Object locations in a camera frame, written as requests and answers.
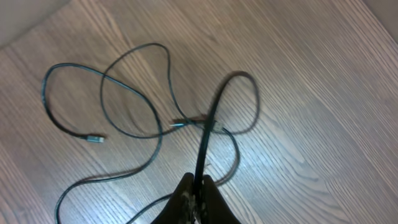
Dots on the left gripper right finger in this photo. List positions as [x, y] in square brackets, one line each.
[214, 209]

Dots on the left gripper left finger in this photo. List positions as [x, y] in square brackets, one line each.
[179, 208]

